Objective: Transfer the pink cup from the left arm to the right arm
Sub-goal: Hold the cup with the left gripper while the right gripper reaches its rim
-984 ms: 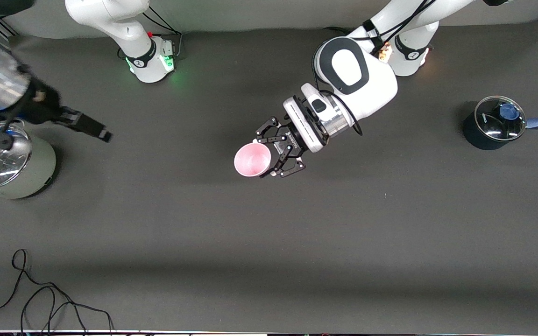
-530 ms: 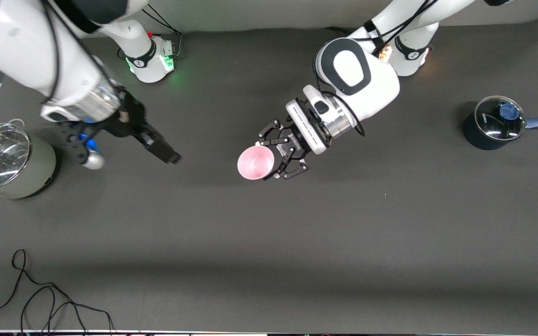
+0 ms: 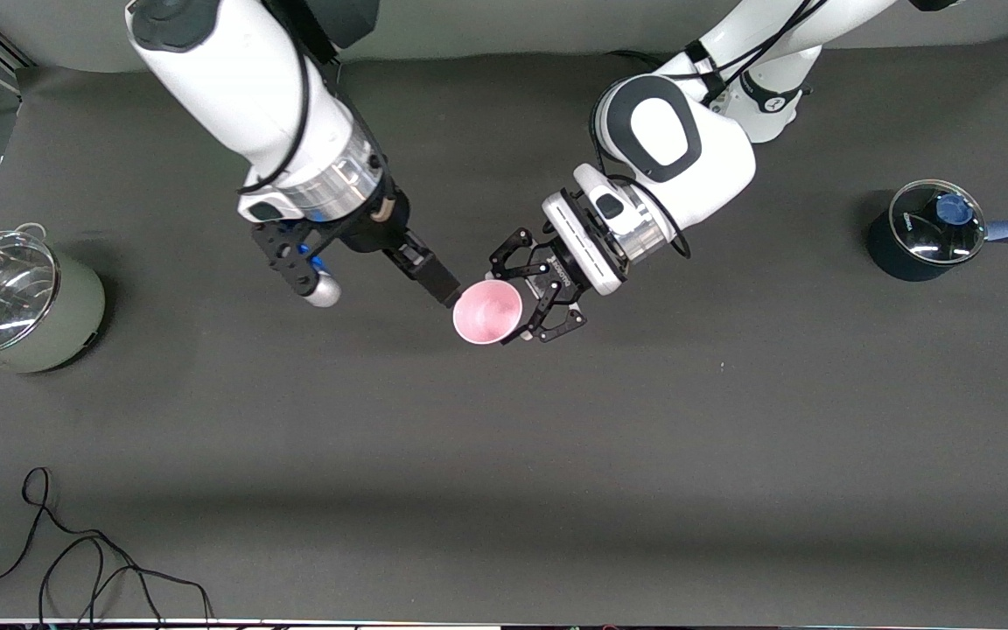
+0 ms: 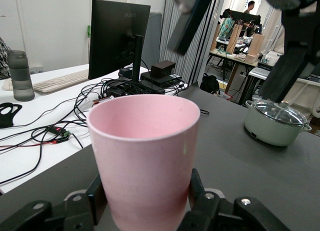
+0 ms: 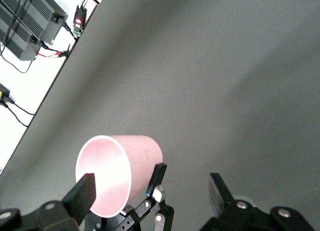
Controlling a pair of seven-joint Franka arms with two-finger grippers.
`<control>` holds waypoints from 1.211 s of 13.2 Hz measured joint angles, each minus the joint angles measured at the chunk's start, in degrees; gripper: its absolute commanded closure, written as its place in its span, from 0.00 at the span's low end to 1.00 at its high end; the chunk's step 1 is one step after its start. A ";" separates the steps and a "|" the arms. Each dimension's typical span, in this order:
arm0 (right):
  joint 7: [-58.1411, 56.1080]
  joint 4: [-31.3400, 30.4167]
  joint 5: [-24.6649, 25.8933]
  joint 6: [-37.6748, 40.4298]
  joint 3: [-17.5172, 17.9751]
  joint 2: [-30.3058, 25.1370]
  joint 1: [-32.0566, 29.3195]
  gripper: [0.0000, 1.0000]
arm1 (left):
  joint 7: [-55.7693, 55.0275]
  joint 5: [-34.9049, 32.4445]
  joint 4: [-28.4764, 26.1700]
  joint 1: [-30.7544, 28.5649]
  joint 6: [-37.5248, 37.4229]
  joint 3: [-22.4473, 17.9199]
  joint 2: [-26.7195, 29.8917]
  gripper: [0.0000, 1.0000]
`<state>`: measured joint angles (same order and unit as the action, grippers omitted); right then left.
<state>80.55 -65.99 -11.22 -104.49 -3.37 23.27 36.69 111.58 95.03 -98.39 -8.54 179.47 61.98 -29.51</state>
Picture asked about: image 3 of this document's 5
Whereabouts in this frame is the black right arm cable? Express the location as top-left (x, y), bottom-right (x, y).
top-left (237, 0), bottom-right (312, 195)

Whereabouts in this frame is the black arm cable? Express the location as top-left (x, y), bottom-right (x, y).
top-left (688, 0), bottom-right (824, 88)
top-left (237, 0), bottom-right (312, 195)

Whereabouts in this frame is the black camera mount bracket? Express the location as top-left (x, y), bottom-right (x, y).
top-left (250, 219), bottom-right (323, 295)

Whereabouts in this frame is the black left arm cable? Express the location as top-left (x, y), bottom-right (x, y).
top-left (688, 0), bottom-right (824, 88)

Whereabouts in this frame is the dark blue saucepan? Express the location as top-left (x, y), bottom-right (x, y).
top-left (867, 179), bottom-right (1008, 283)

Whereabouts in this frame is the glass lid blue knob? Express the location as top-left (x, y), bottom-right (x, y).
top-left (889, 179), bottom-right (988, 265)

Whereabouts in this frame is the glass pot lid steel rim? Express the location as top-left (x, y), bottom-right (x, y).
top-left (0, 230), bottom-right (60, 356)

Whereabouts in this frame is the thin black loose cable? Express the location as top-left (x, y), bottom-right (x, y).
top-left (0, 466), bottom-right (214, 624)

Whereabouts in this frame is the black left base cable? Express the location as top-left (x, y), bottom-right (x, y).
top-left (606, 50), bottom-right (676, 71)

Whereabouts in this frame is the sage green cooking pot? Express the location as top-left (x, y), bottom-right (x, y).
top-left (0, 223), bottom-right (107, 379)

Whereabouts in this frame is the pink plastic cup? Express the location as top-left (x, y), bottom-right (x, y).
top-left (452, 278), bottom-right (524, 347)

